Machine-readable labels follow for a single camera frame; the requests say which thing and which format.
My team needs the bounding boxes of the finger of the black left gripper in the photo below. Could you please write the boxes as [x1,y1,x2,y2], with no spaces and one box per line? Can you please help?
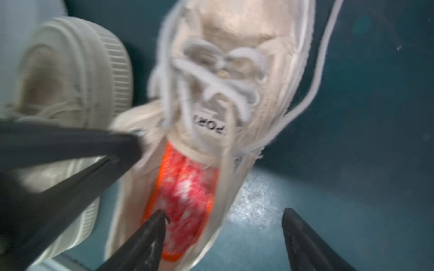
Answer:
[1,121,142,271]

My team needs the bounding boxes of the beige lace sneaker with laces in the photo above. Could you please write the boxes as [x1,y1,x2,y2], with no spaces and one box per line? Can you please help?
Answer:
[105,1,342,271]

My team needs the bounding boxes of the red orange insole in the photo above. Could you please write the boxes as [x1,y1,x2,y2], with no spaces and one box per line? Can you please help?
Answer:
[143,143,219,262]

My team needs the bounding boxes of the beige lace sneaker near front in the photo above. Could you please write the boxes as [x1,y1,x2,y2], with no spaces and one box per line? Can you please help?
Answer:
[0,16,133,266]

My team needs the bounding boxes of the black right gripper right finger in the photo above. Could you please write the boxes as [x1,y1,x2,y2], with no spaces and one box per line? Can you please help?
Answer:
[282,208,355,271]

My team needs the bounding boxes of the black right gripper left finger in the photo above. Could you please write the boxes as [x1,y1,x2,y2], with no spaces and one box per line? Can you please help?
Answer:
[97,210,170,271]

